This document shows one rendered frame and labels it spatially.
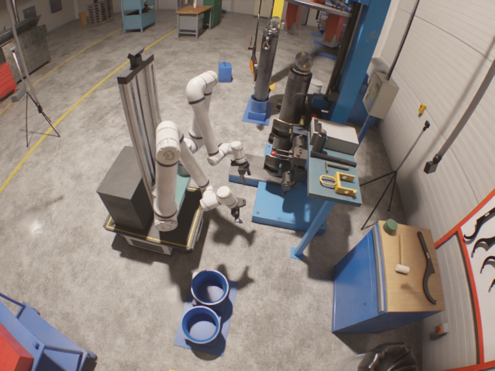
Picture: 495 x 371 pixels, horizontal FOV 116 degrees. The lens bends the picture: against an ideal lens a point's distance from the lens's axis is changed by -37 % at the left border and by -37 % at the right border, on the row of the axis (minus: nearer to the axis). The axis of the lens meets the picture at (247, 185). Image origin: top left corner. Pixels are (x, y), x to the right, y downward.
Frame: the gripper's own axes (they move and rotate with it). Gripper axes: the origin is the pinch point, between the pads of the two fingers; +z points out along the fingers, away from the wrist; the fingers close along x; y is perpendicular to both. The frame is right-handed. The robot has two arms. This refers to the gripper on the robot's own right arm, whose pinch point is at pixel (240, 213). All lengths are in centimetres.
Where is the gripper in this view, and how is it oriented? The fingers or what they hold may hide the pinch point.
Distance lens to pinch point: 181.8
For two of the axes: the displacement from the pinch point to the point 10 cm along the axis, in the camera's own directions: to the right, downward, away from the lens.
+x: 0.2, 8.4, -5.4
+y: -9.5, 1.8, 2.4
